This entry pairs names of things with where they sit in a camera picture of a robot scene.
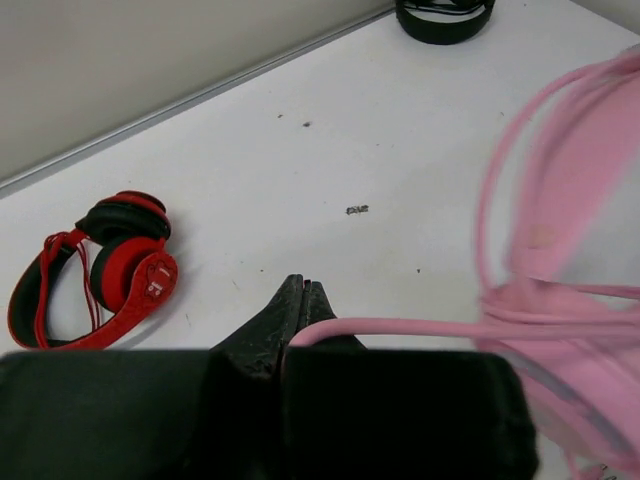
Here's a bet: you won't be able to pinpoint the aluminium rail frame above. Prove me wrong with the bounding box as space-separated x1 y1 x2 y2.
1 1 392 197

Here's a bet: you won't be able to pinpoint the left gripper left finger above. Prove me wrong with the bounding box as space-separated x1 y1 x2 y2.
1 275 304 479

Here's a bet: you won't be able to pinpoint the pink headphones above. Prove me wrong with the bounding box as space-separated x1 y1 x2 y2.
475 49 639 479

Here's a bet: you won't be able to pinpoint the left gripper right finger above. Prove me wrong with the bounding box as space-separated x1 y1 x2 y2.
279 280 541 480

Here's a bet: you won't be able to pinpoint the red headphones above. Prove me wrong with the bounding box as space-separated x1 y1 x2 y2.
7 190 179 350

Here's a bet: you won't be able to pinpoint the black headphones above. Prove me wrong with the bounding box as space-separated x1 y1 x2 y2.
395 0 495 45

